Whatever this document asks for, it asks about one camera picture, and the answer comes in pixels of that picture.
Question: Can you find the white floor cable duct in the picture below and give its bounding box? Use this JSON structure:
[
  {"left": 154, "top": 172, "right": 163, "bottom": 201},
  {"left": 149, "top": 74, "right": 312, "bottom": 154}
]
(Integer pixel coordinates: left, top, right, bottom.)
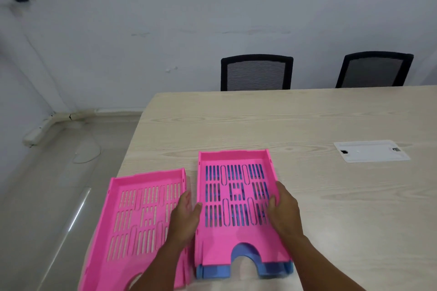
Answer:
[{"left": 23, "top": 109, "right": 145, "bottom": 148}]

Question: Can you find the black mesh office chair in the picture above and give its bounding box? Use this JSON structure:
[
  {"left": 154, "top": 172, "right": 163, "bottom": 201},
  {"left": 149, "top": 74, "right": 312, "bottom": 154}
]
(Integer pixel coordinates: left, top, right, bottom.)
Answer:
[
  {"left": 221, "top": 54, "right": 294, "bottom": 92},
  {"left": 335, "top": 51, "right": 414, "bottom": 89}
]

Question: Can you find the pink slotted paper tray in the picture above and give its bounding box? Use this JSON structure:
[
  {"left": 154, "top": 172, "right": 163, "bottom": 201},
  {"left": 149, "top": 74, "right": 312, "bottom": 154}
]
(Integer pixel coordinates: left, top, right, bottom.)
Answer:
[
  {"left": 78, "top": 168, "right": 188, "bottom": 291},
  {"left": 195, "top": 149, "right": 294, "bottom": 268}
]

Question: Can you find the blue plastic paper tray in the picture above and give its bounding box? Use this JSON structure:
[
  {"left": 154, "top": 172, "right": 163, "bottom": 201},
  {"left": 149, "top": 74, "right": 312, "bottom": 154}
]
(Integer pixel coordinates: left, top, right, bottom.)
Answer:
[{"left": 196, "top": 164, "right": 294, "bottom": 280}]

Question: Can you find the white table socket cover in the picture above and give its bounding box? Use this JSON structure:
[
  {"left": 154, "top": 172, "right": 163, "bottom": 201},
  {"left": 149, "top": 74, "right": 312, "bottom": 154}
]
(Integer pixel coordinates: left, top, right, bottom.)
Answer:
[{"left": 333, "top": 140, "right": 411, "bottom": 164}]

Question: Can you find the person's left forearm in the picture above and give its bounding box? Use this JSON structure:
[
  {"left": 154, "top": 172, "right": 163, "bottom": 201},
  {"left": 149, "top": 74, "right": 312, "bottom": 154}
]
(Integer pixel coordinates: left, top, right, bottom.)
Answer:
[{"left": 129, "top": 244, "right": 192, "bottom": 291}]

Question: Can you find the person's left hand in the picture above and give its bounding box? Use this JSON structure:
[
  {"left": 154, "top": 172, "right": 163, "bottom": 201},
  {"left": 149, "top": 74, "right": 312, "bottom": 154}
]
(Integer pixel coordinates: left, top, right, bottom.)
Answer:
[{"left": 167, "top": 191, "right": 203, "bottom": 250}]

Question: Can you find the person's right forearm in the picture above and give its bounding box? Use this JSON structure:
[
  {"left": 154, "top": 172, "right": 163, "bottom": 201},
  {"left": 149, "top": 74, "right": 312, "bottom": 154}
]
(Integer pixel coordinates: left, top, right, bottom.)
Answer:
[{"left": 278, "top": 235, "right": 368, "bottom": 291}]

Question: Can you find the person's right hand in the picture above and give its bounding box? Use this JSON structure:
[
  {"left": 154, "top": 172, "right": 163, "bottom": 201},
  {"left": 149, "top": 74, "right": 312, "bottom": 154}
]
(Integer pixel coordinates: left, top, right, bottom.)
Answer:
[{"left": 266, "top": 181, "right": 304, "bottom": 241}]

